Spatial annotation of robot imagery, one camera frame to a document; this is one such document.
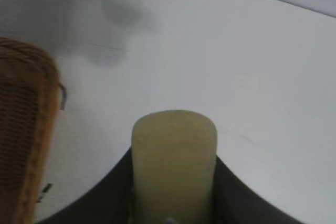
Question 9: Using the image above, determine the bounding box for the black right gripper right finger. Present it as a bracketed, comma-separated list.
[215, 153, 305, 224]

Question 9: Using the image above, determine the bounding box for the brown woven wicker basket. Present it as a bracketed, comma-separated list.
[0, 37, 62, 224]

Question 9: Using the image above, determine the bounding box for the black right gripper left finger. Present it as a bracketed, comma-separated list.
[35, 147, 134, 224]

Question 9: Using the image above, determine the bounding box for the pale yellow egg yolk pastry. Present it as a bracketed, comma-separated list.
[131, 109, 218, 224]

